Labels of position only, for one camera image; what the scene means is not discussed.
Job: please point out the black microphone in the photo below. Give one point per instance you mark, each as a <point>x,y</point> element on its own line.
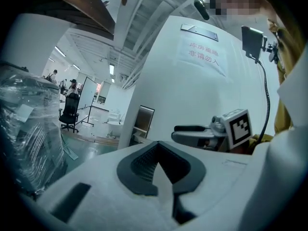
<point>201,8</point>

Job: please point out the metal door plate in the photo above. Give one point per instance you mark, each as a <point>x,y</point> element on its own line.
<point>199,32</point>

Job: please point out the black office chair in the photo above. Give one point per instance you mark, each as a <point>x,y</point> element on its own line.
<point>70,112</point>

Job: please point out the stainless steel wall panel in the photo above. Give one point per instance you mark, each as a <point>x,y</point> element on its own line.
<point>144,120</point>

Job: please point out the ceiling light bar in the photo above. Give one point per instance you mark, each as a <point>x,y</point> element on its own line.
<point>111,69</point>
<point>60,51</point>
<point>76,67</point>

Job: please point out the black phone on mount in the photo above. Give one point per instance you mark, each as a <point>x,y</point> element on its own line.
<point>251,42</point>

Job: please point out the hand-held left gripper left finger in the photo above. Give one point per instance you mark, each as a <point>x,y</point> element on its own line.
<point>134,174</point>

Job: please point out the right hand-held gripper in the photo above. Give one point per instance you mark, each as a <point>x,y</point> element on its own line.
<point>238,129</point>

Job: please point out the white paper sign red print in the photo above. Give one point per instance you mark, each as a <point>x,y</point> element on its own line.
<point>202,55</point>

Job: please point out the black clamp mount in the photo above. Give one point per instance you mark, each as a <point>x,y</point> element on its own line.
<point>272,48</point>

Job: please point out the brown wooden shelf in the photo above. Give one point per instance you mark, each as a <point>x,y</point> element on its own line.
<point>79,6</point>

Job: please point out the plastic-wrapped pallet load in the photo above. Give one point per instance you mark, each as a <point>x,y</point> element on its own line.
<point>29,124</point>

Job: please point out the rolling whiteboard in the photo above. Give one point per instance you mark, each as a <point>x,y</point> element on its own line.
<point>87,94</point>

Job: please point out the floor vent grate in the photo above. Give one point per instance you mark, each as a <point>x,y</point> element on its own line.
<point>71,153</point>

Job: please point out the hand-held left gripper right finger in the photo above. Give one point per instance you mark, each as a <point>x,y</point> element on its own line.
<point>185,174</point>

